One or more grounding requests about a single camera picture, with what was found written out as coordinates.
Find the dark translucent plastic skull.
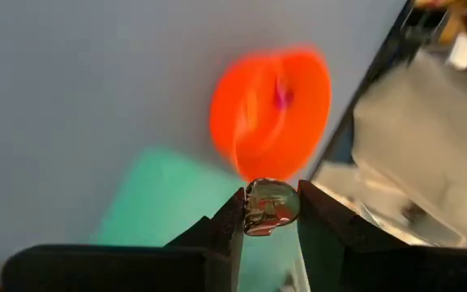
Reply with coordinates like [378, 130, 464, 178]
[242, 177, 302, 238]

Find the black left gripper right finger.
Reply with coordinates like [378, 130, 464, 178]
[296, 179, 467, 292]

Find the black table frame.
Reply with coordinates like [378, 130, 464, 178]
[305, 0, 419, 186]

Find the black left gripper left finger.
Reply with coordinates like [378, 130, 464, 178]
[0, 187, 246, 292]

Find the teal plastic tray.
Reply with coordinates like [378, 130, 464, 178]
[92, 145, 312, 292]

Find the white tag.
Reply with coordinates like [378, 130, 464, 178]
[445, 31, 467, 71]

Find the orange plastic bowl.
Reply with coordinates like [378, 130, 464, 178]
[208, 44, 334, 185]

